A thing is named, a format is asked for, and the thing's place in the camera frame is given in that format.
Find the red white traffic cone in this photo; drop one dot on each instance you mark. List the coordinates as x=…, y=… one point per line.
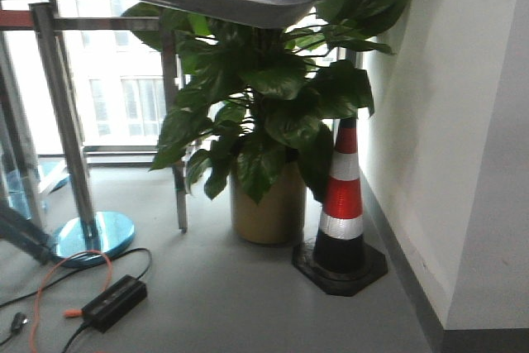
x=338, y=260

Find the green potted plant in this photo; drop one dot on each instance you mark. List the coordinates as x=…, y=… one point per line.
x=260, y=96

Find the chrome stanchion post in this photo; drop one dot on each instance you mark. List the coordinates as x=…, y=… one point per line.
x=92, y=236

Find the black power adapter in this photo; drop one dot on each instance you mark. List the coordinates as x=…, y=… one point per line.
x=110, y=306

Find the tan plant pot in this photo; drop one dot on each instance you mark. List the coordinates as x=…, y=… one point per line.
x=280, y=215

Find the steel table frame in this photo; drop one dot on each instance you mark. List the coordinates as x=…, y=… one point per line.
x=121, y=88

